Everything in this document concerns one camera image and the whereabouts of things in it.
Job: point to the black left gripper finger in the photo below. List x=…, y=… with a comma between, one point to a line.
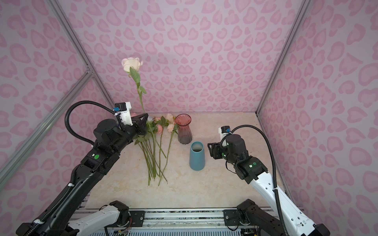
x=140, y=119
x=142, y=129

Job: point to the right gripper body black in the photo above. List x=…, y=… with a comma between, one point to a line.
x=218, y=150

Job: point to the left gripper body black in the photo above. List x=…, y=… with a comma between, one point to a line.
x=134, y=130

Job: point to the light blue white rose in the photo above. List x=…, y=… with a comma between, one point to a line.
x=147, y=145

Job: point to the teal ceramic vase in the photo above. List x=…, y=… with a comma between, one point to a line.
x=197, y=156

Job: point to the cream white rose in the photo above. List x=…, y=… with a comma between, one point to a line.
x=132, y=67

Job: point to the large peach pink rose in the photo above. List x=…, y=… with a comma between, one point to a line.
x=168, y=138

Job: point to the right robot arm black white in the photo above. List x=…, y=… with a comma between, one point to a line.
x=265, y=183

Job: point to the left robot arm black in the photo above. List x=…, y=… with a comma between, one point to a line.
x=110, y=141

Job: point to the dark red glass vase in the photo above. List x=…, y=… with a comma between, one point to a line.
x=184, y=132

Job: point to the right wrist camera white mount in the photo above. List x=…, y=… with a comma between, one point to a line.
x=223, y=132

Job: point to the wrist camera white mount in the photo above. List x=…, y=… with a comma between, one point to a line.
x=223, y=132
x=123, y=112

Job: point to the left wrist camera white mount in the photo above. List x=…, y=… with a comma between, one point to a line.
x=123, y=112

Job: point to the aluminium rail base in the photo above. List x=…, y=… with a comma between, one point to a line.
x=160, y=219

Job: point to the aluminium diagonal frame bar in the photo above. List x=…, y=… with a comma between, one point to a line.
x=20, y=156

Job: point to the aluminium corner frame post left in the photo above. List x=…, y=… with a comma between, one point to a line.
x=63, y=19

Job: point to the aluminium corner frame post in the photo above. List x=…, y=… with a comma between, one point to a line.
x=292, y=34
x=63, y=19

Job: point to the aluminium corner frame post right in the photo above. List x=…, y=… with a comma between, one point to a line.
x=292, y=34

